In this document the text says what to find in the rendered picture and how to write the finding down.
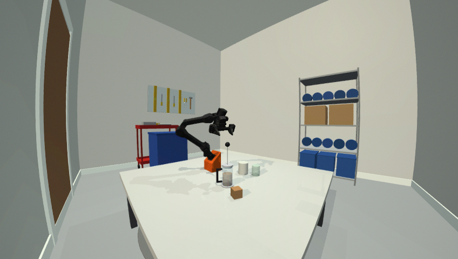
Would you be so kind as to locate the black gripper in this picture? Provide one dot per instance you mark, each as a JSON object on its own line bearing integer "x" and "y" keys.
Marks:
{"x": 215, "y": 128}

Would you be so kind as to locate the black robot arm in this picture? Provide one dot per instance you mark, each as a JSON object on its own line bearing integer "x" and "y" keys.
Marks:
{"x": 207, "y": 118}

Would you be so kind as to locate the french press coffee plunger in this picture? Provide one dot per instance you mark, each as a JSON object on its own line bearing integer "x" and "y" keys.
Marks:
{"x": 227, "y": 172}

